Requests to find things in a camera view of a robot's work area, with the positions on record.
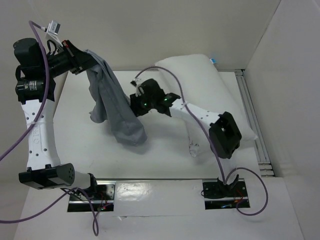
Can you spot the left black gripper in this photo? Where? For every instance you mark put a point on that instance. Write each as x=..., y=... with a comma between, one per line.
x=78, y=60

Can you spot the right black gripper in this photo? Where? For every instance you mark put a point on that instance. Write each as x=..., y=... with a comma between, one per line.
x=135, y=104

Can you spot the grey pillowcase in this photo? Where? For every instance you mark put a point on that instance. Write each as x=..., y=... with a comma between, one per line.
x=113, y=105

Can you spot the white pillow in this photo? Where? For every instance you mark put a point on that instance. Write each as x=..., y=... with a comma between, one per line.
x=196, y=78

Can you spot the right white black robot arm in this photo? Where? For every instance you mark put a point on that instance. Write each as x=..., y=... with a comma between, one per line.
x=220, y=129

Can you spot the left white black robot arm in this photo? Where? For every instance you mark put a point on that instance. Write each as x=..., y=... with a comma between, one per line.
x=35, y=91

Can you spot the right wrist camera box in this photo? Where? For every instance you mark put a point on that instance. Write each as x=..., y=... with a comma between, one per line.
x=136, y=82

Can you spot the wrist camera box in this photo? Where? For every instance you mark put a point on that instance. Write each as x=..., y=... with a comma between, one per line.
x=136, y=82
x=53, y=27

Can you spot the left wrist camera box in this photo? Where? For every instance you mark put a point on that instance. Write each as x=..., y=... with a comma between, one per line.
x=53, y=27

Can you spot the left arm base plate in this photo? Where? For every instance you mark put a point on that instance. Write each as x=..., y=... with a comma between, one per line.
x=102, y=200

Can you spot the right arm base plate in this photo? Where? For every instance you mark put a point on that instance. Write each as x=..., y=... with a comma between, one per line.
x=219, y=197

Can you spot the aluminium rail frame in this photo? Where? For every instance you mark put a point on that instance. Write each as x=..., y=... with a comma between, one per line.
x=263, y=159

